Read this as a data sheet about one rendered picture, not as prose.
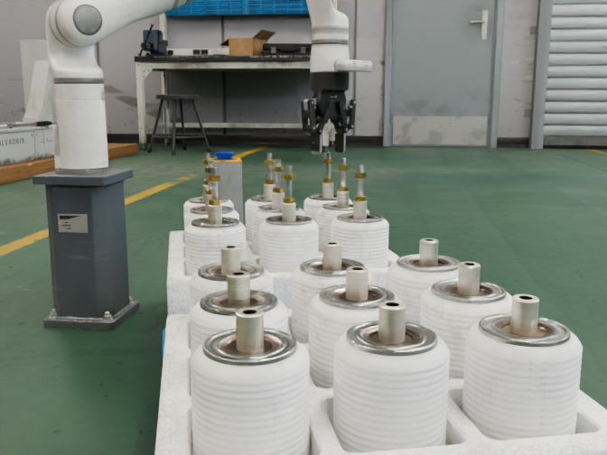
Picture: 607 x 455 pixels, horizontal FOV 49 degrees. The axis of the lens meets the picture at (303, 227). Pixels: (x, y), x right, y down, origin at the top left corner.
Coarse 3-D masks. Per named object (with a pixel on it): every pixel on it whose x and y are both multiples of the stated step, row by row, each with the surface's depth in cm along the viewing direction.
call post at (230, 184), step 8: (224, 168) 142; (232, 168) 142; (240, 168) 143; (224, 176) 142; (232, 176) 143; (240, 176) 143; (224, 184) 143; (232, 184) 143; (240, 184) 143; (224, 192) 143; (232, 192) 143; (240, 192) 144; (232, 200) 144; (240, 200) 144; (240, 208) 144; (240, 216) 145
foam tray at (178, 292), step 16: (176, 240) 127; (176, 256) 114; (256, 256) 114; (320, 256) 115; (176, 272) 104; (288, 272) 105; (384, 272) 105; (176, 288) 99; (288, 288) 103; (176, 304) 100; (288, 304) 103
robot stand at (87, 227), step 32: (64, 192) 127; (96, 192) 128; (64, 224) 129; (96, 224) 129; (64, 256) 130; (96, 256) 129; (64, 288) 131; (96, 288) 130; (128, 288) 140; (64, 320) 132; (96, 320) 131
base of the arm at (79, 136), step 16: (64, 96) 126; (80, 96) 126; (96, 96) 128; (64, 112) 126; (80, 112) 126; (96, 112) 128; (64, 128) 127; (80, 128) 127; (96, 128) 128; (64, 144) 128; (80, 144) 127; (96, 144) 129; (64, 160) 128; (80, 160) 128; (96, 160) 129
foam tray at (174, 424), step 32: (288, 320) 84; (448, 384) 64; (160, 416) 59; (320, 416) 58; (448, 416) 58; (576, 416) 59; (160, 448) 52; (320, 448) 53; (416, 448) 52; (448, 448) 52; (480, 448) 52; (512, 448) 52; (544, 448) 52; (576, 448) 53
